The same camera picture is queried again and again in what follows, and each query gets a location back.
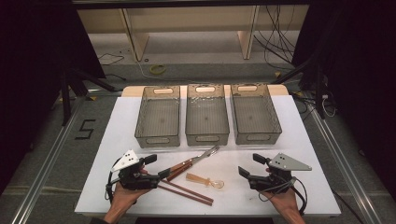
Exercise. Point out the yellow floor tape piece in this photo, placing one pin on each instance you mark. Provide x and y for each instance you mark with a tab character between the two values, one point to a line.
277	74

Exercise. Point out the aluminium floor rail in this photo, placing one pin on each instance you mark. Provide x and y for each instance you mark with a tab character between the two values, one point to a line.
342	161
49	161

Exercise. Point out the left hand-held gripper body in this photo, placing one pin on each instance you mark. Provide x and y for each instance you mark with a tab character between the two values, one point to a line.
134	180

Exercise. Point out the light wooden desk frame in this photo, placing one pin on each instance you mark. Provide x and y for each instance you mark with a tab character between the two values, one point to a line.
138	43

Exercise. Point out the black tripod stand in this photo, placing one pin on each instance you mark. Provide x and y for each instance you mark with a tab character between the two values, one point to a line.
65	99

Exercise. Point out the black metal stand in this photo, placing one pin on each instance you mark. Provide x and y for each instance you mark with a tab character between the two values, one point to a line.
320	93

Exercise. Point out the black curtain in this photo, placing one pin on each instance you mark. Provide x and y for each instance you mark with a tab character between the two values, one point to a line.
367	62
28	62

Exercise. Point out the brown wooden chopstick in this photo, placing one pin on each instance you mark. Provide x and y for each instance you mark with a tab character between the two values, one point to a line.
190	191
186	196

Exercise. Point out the grey translucent plastic bin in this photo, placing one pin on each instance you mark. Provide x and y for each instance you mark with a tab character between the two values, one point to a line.
157	124
207	124
255	118

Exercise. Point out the amber plastic spoon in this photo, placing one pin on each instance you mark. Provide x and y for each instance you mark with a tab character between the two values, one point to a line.
197	179

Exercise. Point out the yellow tape roll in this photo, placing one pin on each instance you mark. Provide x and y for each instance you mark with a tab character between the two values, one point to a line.
151	69

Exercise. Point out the person's right hand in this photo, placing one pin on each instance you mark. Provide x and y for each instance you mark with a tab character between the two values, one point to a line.
286	202

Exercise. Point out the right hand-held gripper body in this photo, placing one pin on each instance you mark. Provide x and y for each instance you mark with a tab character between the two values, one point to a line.
288	163

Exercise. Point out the person's left hand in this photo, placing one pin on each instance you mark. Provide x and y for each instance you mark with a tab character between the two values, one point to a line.
124	197

